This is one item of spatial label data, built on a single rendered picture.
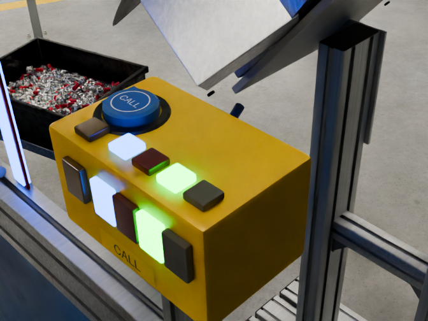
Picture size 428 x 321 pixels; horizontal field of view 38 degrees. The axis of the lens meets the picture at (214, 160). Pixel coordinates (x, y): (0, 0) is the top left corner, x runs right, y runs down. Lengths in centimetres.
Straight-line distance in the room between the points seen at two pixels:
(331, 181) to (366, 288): 80
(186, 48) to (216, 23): 5
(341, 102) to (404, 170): 130
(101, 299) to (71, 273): 5
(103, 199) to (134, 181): 4
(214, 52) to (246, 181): 41
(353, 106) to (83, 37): 228
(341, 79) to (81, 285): 47
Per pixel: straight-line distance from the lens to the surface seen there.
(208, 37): 78
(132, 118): 43
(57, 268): 69
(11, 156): 73
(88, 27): 323
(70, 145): 43
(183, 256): 36
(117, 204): 40
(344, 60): 90
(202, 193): 36
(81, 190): 44
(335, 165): 101
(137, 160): 39
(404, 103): 258
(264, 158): 40
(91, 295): 65
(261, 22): 77
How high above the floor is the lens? 131
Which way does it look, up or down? 37 degrees down
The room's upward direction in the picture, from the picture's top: 2 degrees counter-clockwise
